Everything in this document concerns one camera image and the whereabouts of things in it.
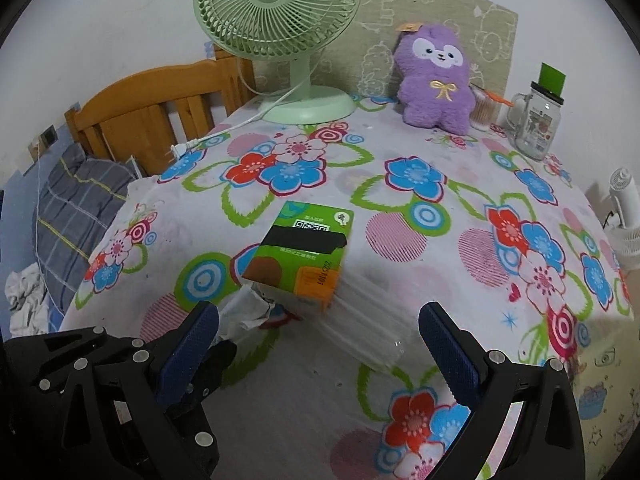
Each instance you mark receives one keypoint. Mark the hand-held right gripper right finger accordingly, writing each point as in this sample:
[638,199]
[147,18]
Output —
[450,355]

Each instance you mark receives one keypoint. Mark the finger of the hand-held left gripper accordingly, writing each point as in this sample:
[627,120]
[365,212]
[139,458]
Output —
[75,342]
[200,420]

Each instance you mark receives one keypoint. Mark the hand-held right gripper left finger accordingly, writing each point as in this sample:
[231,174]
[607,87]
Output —
[190,355]

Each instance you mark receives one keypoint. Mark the white tissue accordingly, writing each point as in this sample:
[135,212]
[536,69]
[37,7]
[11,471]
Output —
[245,310]

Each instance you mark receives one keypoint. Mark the cartoon printed storage box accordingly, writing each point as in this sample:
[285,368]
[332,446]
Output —
[610,385]

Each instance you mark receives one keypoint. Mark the green carton packet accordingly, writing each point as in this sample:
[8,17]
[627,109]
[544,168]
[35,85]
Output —
[310,210]

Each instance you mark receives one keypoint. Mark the white crumpled cloth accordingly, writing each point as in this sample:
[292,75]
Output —
[25,300]

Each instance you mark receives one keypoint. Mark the clear plastic bottle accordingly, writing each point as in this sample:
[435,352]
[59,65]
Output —
[365,320]

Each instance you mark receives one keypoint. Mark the grey plaid bedding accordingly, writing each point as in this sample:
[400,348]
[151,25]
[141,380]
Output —
[75,200]

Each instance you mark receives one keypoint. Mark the white standing fan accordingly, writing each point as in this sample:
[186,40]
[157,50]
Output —
[625,195]

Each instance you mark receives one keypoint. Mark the glass mug jar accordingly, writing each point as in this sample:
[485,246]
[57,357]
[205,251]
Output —
[537,130]

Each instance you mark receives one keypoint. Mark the wooden bed headboard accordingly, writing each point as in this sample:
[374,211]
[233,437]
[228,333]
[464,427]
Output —
[140,105]

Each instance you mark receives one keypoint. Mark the small jar with orange lid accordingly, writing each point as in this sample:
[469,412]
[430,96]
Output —
[482,110]

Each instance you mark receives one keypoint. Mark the purple plush toy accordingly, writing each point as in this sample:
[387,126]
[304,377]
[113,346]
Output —
[435,105]

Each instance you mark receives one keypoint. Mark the green plastic cup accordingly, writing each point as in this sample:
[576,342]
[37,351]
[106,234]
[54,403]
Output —
[552,77]

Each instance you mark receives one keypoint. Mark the green cartoon printed board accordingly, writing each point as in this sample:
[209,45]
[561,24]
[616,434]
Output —
[380,5]

